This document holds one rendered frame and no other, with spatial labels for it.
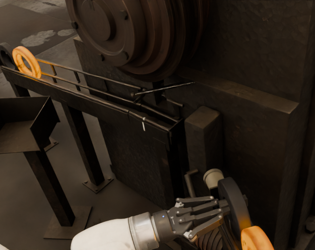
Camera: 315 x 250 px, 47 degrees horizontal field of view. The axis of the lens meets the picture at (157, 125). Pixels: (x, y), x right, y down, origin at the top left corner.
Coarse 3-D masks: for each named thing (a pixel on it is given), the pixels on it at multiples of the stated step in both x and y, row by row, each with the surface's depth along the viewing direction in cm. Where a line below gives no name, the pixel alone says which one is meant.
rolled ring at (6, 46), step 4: (0, 44) 191; (4, 44) 190; (0, 48) 192; (4, 48) 189; (8, 48) 189; (12, 48) 190; (0, 52) 196; (4, 52) 199; (8, 52) 188; (0, 56) 199; (4, 56) 200; (12, 56) 189; (4, 60) 201; (8, 60) 202; (12, 60) 191; (4, 64) 202; (8, 64) 202; (12, 64) 203; (12, 68) 201; (16, 68) 194
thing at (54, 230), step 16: (48, 96) 146; (0, 112) 155; (16, 112) 154; (32, 112) 152; (48, 112) 144; (0, 128) 155; (16, 128) 153; (32, 128) 132; (48, 128) 144; (0, 144) 146; (16, 144) 144; (32, 144) 141; (32, 160) 153; (48, 160) 159; (48, 176) 159; (48, 192) 166; (64, 208) 174; (80, 208) 190; (64, 224) 181; (80, 224) 182
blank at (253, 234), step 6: (246, 228) 81; (252, 228) 79; (258, 228) 78; (246, 234) 79; (252, 234) 76; (258, 234) 76; (264, 234) 76; (246, 240) 80; (252, 240) 75; (258, 240) 75; (264, 240) 74; (246, 246) 82; (252, 246) 76; (258, 246) 74; (264, 246) 73; (270, 246) 73
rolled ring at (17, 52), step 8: (16, 48) 179; (24, 48) 178; (16, 56) 184; (24, 56) 177; (32, 56) 178; (16, 64) 189; (24, 64) 190; (32, 64) 177; (24, 72) 189; (32, 72) 182; (40, 72) 182
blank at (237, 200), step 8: (224, 184) 88; (232, 184) 87; (224, 192) 89; (232, 192) 85; (240, 192) 85; (232, 200) 84; (240, 200) 84; (232, 208) 84; (240, 208) 83; (232, 216) 87; (240, 216) 83; (248, 216) 83; (232, 224) 90; (240, 224) 83; (248, 224) 84; (232, 232) 94; (240, 232) 84; (240, 240) 87
